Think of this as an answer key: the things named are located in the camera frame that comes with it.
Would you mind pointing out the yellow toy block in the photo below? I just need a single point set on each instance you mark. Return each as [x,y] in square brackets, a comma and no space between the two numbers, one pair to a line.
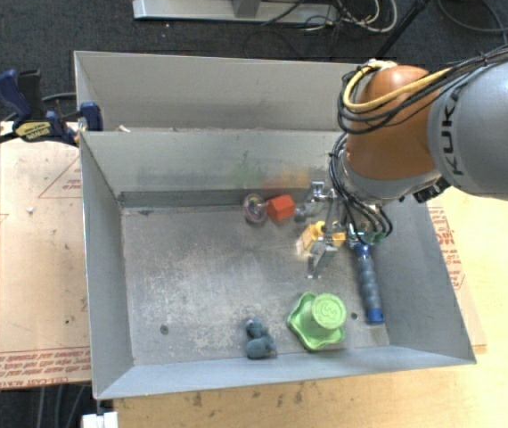
[312,234]

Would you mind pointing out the red house-shaped block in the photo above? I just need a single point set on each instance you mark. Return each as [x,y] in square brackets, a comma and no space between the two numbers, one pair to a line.
[281,208]

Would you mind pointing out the brown cardboard board, red print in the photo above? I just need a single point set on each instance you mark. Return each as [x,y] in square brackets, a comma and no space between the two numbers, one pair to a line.
[40,248]

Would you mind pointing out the black cylinder on white bracket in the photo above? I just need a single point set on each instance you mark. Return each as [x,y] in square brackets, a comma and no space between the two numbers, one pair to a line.
[431,191]

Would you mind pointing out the grey toy mouse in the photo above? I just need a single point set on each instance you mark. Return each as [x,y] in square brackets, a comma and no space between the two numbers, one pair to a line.
[259,341]

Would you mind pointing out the grey metal bin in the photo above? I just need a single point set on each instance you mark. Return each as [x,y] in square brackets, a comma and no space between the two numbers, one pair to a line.
[218,283]

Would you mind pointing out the green cup with wavy base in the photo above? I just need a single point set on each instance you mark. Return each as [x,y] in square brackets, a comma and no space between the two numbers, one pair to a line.
[321,321]

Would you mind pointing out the clear round glass thing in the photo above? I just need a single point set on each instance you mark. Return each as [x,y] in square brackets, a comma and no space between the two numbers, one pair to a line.
[254,210]

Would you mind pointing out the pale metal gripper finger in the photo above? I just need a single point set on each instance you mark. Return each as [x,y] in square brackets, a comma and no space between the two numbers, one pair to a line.
[324,257]
[319,193]

